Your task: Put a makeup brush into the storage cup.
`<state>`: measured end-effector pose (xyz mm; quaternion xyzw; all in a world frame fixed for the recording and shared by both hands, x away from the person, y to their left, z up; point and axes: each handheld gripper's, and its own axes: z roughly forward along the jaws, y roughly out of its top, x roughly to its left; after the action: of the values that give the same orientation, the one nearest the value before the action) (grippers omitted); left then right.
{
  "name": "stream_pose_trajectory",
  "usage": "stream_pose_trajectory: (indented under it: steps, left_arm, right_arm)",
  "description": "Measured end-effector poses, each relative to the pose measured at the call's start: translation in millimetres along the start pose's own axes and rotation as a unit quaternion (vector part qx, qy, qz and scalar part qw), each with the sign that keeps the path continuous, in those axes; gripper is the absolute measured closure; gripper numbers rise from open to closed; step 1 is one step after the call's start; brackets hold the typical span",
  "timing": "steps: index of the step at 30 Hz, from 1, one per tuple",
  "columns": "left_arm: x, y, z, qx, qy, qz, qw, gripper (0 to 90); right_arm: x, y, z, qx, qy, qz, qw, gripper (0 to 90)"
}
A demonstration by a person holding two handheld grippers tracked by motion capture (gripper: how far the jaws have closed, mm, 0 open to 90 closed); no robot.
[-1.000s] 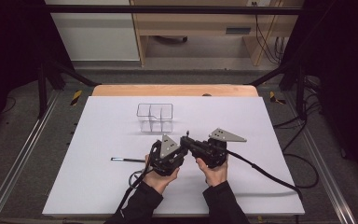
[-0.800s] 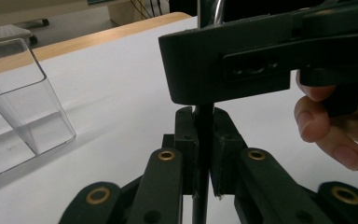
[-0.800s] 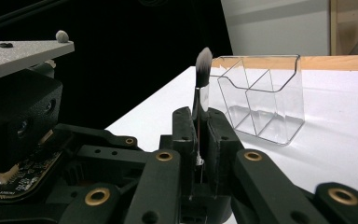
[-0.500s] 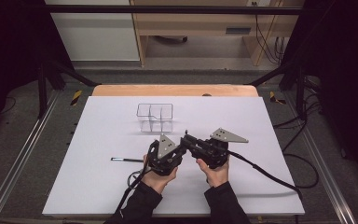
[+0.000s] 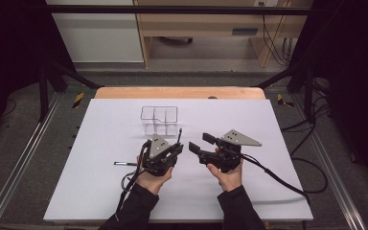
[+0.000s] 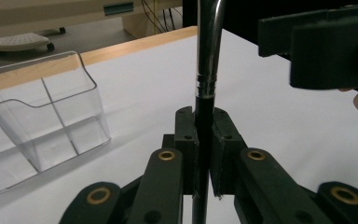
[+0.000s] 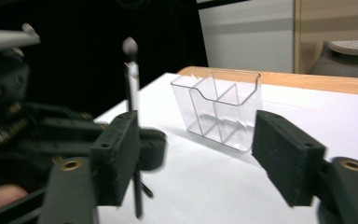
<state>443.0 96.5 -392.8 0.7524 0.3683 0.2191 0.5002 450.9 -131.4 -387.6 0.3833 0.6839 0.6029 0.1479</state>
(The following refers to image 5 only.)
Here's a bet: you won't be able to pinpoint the black floor cables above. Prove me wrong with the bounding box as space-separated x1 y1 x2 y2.
281 76 332 157

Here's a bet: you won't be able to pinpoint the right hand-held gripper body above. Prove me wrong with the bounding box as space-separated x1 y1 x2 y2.
196 128 263 174

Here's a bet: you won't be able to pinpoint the hanging black cables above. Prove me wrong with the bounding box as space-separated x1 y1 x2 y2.
261 1 296 67

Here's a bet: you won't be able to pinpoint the left hand-held gripper cable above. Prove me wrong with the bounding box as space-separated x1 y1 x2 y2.
115 140 151 219

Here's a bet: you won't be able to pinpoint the aluminium floor rail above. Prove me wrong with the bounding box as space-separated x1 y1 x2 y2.
0 92 63 230
291 94 368 230

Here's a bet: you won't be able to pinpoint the light wooden desk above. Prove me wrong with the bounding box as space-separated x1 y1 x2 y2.
133 0 312 69

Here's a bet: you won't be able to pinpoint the wooden table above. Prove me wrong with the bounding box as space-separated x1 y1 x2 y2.
94 86 266 100

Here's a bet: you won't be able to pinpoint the hand-held gripper cable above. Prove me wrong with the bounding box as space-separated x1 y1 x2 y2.
241 152 330 205
115 140 151 219

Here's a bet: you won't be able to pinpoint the clear plastic pen organizer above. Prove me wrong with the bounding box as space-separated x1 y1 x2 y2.
140 105 179 137

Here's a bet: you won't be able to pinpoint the black curtain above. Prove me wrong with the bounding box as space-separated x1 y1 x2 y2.
288 0 368 196
0 0 75 161

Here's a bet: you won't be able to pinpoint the right hand-held gripper cable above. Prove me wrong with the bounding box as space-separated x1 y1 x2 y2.
241 152 330 205

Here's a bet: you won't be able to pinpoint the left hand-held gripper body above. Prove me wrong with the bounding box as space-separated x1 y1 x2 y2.
141 133 181 177

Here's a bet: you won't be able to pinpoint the white table board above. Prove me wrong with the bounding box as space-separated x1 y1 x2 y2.
43 98 314 223

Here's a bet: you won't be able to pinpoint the black pen with white label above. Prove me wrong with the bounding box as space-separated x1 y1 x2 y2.
175 127 184 147

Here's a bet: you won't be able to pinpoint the person's right hand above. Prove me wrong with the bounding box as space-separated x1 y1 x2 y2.
205 147 244 193

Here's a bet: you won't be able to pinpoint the person's left hand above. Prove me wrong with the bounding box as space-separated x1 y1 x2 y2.
135 154 174 196

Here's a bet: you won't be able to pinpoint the black horizontal frame bar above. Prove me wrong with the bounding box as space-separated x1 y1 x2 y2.
46 4 312 16

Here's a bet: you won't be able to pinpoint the white cabinet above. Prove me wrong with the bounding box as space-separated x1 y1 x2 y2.
45 0 145 63

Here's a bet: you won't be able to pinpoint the black metal stand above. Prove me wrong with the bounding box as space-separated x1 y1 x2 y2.
37 60 104 123
257 63 317 124

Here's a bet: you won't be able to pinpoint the yellow black floor tape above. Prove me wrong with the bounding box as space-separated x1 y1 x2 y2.
276 93 295 108
72 92 86 109

